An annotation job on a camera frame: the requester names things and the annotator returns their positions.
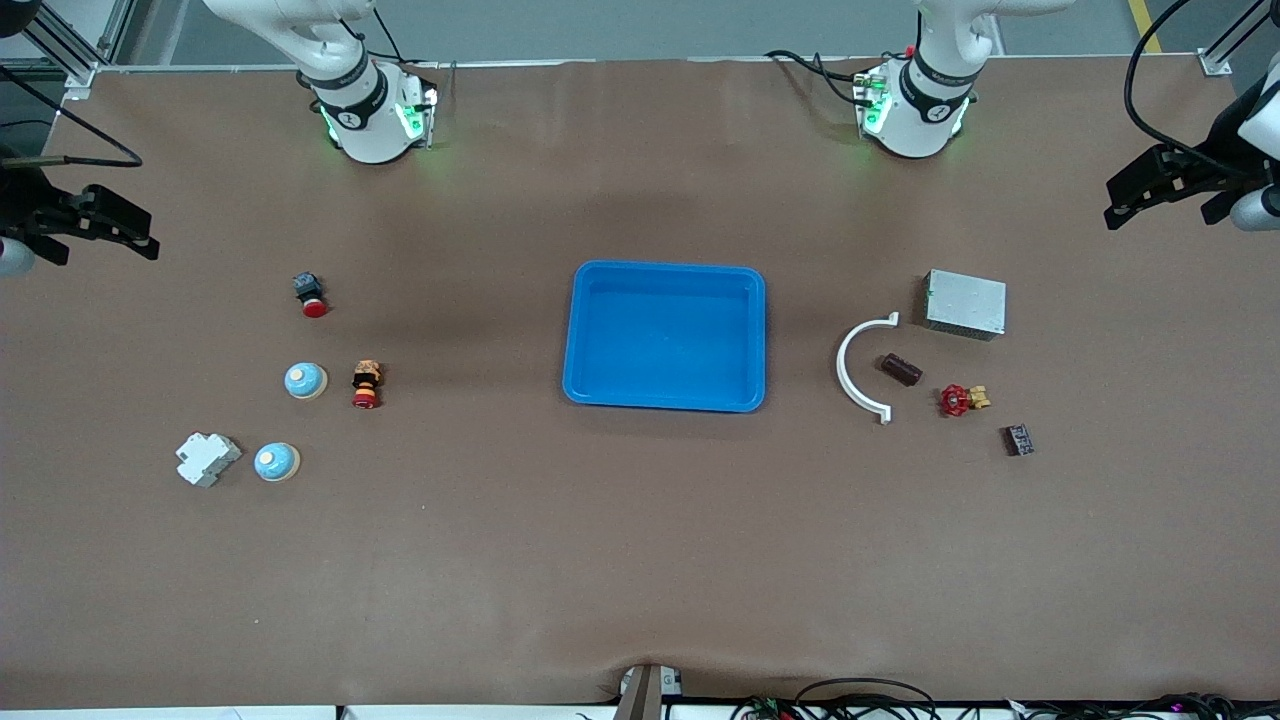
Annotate grey metal box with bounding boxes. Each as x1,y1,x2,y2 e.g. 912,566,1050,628
922,269,1008,342

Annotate white circuit breaker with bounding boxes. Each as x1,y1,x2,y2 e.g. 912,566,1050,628
176,432,243,488

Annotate red handwheel brass valve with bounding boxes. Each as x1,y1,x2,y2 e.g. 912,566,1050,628
938,383,992,418

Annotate white curved plastic arc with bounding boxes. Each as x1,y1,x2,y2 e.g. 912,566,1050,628
836,312,900,426

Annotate blue plastic tray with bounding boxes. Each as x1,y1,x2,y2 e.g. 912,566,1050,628
561,261,768,414

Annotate metal table edge clamp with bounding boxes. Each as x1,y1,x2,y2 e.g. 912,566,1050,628
613,663,686,720

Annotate aluminium frame profile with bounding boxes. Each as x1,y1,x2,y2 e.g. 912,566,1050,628
1200,0,1280,76
20,0,136,86

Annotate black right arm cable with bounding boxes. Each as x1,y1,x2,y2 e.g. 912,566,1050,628
0,65,143,169

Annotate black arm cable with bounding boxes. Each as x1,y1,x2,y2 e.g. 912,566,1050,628
1124,0,1216,166
0,65,143,169

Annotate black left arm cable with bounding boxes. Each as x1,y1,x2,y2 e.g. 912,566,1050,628
1124,0,1216,166

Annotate black base power cable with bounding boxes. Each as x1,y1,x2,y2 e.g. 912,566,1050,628
765,48,876,109

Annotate tangle of cables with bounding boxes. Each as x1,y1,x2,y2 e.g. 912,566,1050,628
730,677,1280,720

